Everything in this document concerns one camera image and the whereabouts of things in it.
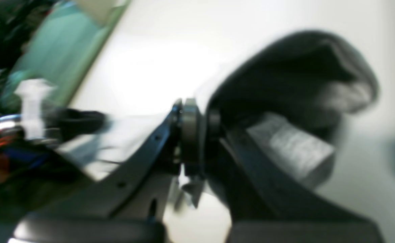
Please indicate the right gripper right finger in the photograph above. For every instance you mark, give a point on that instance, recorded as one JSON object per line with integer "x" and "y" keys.
{"x": 265, "y": 168}

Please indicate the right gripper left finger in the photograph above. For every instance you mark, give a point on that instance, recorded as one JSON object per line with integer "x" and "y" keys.
{"x": 128, "y": 205}

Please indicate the grey t-shirt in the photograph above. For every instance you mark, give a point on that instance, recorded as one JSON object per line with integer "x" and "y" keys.
{"x": 294, "y": 94}

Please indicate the green right side panel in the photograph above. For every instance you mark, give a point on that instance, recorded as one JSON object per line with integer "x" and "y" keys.
{"x": 64, "y": 47}

